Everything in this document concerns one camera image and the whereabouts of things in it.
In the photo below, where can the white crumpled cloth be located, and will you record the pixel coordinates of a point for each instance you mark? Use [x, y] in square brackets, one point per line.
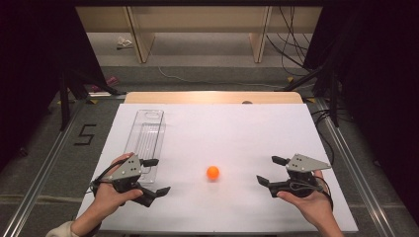
[124, 42]

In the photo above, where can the white board cover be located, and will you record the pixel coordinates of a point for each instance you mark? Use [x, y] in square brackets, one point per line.
[230, 138]

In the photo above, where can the pink object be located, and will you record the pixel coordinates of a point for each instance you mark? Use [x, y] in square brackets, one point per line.
[111, 81]

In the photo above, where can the dark curtain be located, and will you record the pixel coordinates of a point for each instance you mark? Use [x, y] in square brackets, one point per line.
[29, 65]
[378, 82]

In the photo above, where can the person's left hand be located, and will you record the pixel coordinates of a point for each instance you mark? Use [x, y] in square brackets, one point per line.
[107, 199]

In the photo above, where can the person's right hand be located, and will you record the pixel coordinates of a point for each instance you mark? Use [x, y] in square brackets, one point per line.
[313, 205]

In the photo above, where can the aluminium floor rail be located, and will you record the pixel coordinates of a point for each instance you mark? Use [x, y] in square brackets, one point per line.
[355, 171]
[42, 171]

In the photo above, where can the beige wooden bench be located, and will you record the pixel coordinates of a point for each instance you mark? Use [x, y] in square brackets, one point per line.
[197, 19]

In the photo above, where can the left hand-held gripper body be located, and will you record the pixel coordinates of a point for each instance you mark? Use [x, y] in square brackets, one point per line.
[130, 168]

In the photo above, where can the clear plastic tray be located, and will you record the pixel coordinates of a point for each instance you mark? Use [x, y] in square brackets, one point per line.
[148, 135]

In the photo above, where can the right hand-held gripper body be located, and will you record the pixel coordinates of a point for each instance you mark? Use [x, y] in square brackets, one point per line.
[306, 163]

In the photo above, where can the orange ball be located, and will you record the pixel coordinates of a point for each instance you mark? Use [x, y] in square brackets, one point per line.
[213, 173]

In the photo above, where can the black metal stand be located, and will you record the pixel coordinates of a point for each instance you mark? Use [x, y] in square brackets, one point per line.
[334, 98]
[64, 98]

